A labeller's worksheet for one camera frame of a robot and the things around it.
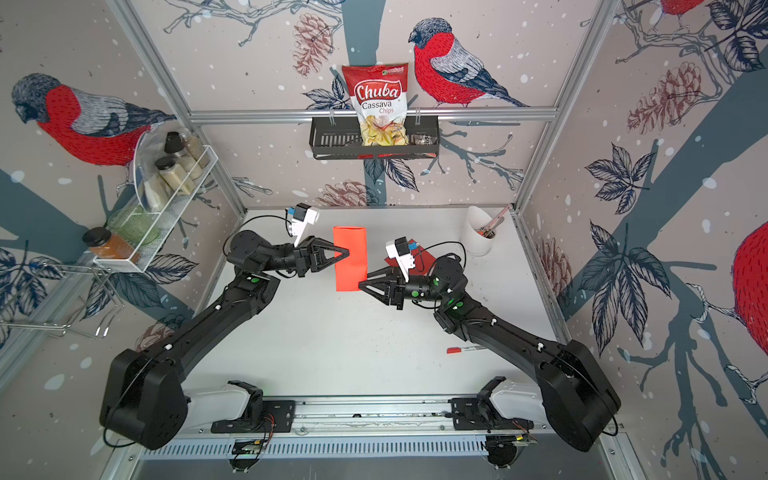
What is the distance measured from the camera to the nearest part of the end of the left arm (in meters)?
0.60

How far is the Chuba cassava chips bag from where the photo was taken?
81 cm

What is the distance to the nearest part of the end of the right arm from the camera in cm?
62

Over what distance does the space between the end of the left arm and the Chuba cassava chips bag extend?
A: 39 cm
